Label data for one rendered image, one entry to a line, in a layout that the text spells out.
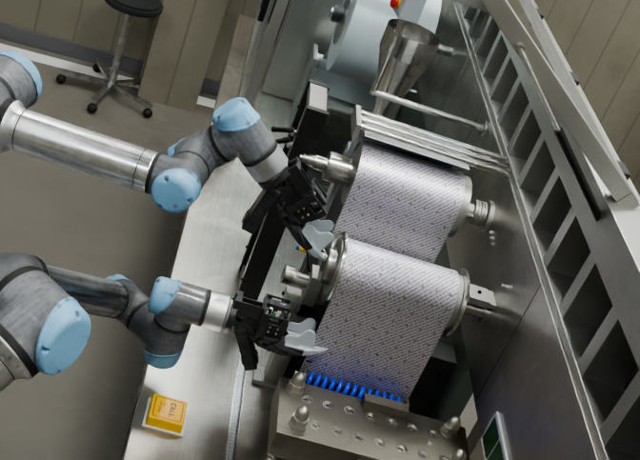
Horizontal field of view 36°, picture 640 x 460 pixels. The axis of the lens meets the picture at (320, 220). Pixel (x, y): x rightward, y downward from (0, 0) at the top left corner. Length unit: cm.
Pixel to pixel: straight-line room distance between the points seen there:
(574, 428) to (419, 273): 52
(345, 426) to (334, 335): 18
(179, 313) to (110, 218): 227
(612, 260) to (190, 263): 117
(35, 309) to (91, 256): 229
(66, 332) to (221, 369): 61
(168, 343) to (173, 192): 39
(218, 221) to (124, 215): 161
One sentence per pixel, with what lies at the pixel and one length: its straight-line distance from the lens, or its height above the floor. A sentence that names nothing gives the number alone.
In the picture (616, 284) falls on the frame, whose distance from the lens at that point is 157.
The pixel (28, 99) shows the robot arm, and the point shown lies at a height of 138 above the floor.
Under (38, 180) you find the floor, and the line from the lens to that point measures 429.
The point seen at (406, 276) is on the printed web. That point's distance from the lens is 192.
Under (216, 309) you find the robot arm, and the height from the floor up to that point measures 114.
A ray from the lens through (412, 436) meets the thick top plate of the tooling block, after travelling 200.
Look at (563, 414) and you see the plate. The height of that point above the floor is 140.
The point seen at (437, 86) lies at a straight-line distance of 283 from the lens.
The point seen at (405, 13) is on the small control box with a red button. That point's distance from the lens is 226.
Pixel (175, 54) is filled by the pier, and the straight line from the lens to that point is 506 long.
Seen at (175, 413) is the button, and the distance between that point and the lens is 198.
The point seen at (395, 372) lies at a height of 109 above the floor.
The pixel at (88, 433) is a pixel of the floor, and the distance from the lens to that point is 320.
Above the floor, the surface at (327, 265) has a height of 127.
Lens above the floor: 226
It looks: 29 degrees down
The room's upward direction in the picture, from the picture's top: 22 degrees clockwise
